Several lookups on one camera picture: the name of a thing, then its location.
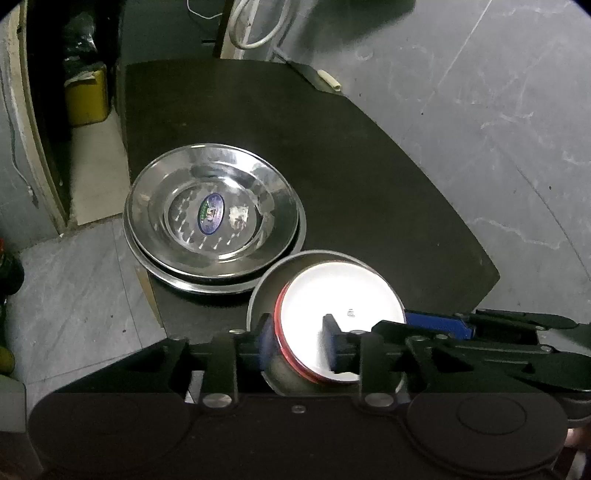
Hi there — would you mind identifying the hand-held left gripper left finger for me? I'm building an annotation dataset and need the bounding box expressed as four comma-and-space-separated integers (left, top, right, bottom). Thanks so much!
69, 313, 279, 409

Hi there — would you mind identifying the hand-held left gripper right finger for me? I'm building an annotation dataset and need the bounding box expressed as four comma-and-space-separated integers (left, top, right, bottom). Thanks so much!
322, 314, 556, 410

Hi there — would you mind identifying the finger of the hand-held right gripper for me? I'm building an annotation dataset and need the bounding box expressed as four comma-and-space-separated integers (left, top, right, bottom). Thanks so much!
372, 308, 581, 345

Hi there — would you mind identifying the large steel bowl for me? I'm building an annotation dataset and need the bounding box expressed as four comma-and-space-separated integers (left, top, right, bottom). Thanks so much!
248, 249, 408, 398

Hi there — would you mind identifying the white enamel plate red rim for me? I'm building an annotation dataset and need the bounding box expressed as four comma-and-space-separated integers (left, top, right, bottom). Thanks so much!
274, 263, 407, 385

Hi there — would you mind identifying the plain steel plate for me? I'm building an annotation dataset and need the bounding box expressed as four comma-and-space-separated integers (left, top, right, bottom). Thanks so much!
122, 203, 308, 295

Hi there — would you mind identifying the steel plate with sticker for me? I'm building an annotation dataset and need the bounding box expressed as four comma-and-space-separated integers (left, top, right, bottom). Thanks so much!
126, 143, 299, 278

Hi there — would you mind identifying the person's right hand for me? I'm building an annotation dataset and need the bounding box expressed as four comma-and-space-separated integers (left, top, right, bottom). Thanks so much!
565, 426, 591, 451

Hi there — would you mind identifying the yellow container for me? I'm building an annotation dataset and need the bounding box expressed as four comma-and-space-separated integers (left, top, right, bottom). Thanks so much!
64, 64, 110, 128

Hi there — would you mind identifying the black plastic bag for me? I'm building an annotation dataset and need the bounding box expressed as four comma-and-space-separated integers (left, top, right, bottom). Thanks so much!
61, 10, 99, 83

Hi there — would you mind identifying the cream handled knife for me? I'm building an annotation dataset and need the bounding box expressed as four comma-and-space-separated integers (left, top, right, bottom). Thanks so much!
316, 69, 344, 92

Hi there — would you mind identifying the cream door frame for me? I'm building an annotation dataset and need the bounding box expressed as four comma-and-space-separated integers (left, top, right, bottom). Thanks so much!
17, 0, 71, 228

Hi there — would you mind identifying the white hose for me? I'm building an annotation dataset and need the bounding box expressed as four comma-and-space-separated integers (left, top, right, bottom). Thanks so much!
230, 0, 297, 50

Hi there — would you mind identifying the thin white wire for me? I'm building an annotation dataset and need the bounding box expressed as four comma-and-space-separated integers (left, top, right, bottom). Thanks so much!
187, 0, 223, 20

